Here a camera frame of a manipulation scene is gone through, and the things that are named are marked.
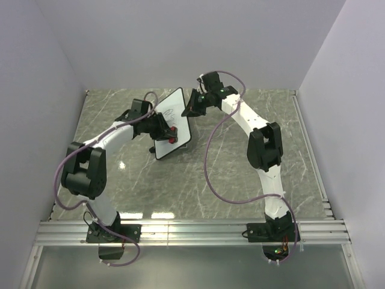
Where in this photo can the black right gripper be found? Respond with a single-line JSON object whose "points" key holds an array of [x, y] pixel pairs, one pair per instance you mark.
{"points": [[191, 109]]}

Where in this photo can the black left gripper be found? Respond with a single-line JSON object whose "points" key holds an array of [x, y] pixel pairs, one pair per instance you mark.
{"points": [[163, 131]]}

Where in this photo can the red and black eraser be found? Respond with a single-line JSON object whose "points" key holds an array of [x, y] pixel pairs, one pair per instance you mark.
{"points": [[172, 135]]}

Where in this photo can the small black-framed whiteboard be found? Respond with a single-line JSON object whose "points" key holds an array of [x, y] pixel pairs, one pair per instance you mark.
{"points": [[171, 108]]}

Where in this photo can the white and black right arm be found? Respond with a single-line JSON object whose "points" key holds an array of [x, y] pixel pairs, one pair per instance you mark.
{"points": [[264, 148]]}

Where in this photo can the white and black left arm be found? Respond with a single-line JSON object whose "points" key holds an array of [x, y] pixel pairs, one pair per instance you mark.
{"points": [[85, 172]]}

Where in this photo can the aluminium front rail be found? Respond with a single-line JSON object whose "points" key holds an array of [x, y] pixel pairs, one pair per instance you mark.
{"points": [[190, 233]]}

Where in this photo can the aluminium rail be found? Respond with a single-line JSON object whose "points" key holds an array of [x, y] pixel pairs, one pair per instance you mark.
{"points": [[325, 201], [190, 233]]}

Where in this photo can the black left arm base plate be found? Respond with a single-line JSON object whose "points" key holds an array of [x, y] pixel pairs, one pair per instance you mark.
{"points": [[124, 233]]}

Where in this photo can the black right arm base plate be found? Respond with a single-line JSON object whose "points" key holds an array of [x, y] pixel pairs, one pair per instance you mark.
{"points": [[260, 233]]}

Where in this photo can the aluminium right side rail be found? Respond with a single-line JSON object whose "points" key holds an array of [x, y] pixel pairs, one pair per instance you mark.
{"points": [[325, 201]]}

